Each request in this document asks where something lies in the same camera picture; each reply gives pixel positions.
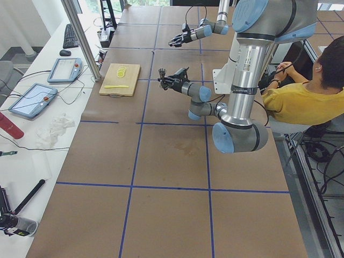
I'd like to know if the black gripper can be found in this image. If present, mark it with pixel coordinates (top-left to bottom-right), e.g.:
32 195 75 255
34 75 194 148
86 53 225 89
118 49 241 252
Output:
157 76 189 93
168 30 197 47

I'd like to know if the steel double jigger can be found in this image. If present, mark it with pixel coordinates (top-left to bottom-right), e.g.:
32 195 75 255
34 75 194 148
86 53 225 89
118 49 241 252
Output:
158 68 167 90

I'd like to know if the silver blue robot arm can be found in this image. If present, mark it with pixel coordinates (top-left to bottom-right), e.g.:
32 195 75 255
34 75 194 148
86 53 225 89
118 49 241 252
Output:
159 1 318 153
168 0 237 47

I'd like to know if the wooden cutting board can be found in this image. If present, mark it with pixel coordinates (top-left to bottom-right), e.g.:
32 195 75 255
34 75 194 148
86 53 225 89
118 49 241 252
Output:
99 63 141 97

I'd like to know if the yellow plastic knife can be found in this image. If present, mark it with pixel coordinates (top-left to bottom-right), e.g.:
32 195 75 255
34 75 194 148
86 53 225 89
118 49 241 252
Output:
104 84 130 89

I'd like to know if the far blue teach pendant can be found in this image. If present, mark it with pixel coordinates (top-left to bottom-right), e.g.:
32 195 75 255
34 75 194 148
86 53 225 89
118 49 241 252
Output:
47 58 82 83

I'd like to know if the blue teach pendant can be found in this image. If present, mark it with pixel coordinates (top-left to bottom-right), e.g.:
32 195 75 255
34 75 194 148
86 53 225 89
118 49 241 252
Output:
47 58 82 83
9 83 58 119

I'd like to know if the black keyboard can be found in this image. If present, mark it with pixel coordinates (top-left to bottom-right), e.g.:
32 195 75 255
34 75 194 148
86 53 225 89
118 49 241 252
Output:
62 24 78 49

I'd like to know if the black computer mouse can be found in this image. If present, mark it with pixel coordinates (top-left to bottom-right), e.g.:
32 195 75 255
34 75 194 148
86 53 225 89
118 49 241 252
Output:
59 49 71 57

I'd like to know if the person in yellow shirt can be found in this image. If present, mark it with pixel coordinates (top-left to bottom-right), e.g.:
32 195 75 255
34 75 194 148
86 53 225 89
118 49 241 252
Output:
262 37 343 126

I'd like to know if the white crumpled cloth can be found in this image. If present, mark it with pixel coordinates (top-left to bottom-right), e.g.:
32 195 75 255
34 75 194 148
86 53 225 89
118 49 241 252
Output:
35 113 75 149

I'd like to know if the near blue teach pendant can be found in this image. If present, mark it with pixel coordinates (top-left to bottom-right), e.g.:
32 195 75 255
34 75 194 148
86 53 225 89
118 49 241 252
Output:
9 83 58 119

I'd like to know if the red bottle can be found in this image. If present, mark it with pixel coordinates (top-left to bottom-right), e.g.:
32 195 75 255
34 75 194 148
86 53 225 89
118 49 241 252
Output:
0 113 24 139

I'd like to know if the black hand tool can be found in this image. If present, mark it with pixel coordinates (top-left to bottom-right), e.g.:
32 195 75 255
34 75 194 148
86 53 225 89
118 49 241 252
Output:
1 179 46 215

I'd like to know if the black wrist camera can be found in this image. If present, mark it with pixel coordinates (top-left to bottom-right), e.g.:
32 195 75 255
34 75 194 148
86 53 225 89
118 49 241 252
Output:
172 67 189 81
182 23 189 32

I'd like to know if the black camera cable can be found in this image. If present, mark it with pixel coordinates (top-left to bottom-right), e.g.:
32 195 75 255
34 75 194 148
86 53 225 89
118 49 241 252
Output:
184 4 208 27

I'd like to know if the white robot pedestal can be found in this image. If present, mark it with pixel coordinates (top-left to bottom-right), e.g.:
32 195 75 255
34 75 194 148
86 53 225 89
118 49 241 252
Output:
213 32 239 95

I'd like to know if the aluminium frame post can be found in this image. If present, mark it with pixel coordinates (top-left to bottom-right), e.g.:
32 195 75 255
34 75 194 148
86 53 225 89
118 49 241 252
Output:
61 0 101 82

